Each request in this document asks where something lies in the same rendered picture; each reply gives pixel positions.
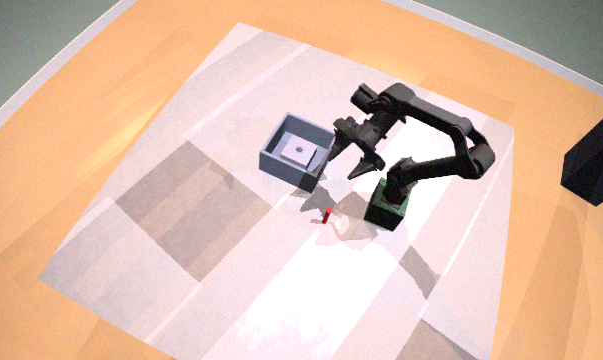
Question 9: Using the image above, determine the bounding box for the red peg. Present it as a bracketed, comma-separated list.
[322, 208, 331, 225]

